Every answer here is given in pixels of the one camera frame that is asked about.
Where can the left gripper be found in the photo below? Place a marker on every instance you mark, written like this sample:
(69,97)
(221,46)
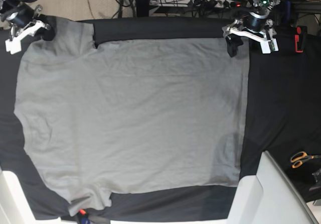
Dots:
(256,26)

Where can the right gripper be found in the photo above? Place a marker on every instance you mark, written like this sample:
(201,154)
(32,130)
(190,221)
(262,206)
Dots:
(25,21)

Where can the grey T-shirt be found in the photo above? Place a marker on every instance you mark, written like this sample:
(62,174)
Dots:
(131,116)

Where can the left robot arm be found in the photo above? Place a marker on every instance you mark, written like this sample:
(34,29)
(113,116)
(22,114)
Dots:
(255,5)

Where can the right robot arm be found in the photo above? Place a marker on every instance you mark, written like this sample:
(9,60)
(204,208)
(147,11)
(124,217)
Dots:
(7,5)

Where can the red black clamp right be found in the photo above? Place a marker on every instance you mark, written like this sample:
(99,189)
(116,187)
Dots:
(300,38)

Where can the white power strip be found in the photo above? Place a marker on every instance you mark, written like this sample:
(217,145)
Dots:
(219,4)

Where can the black table cloth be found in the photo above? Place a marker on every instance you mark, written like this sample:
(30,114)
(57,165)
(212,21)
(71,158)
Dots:
(283,117)

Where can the black metal stand pole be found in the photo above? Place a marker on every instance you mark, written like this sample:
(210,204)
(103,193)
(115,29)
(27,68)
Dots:
(142,8)

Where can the black tool right edge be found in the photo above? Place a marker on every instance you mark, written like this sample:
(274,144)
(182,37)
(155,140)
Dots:
(317,184)

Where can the white chair right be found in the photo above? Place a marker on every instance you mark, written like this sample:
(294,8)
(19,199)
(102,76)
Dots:
(268,197)

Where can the white chair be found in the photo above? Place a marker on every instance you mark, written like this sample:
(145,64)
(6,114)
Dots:
(268,197)
(14,205)

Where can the white chair left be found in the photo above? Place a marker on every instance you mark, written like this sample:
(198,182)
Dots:
(14,205)

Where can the red blue clamp bottom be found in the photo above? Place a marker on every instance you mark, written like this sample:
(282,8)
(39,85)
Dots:
(82,217)

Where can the blue clamp handle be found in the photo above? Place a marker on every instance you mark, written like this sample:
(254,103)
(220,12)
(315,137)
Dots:
(285,12)

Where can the orange handled scissors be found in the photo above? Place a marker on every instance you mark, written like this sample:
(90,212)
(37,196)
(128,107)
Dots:
(300,158)

